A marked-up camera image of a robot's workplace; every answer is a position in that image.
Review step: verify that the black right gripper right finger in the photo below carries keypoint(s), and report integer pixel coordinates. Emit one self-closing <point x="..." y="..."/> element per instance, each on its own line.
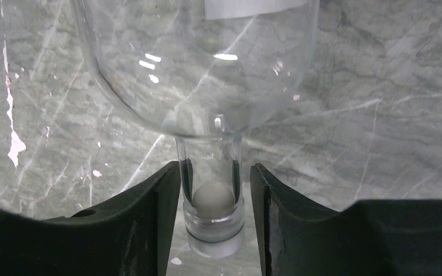
<point x="298" y="236"/>

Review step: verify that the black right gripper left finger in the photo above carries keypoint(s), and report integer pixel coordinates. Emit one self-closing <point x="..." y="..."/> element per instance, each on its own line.
<point x="128" y="234"/>

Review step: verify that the clear bottle white cap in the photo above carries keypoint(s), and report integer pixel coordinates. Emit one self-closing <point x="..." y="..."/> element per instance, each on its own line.
<point x="203" y="72"/>

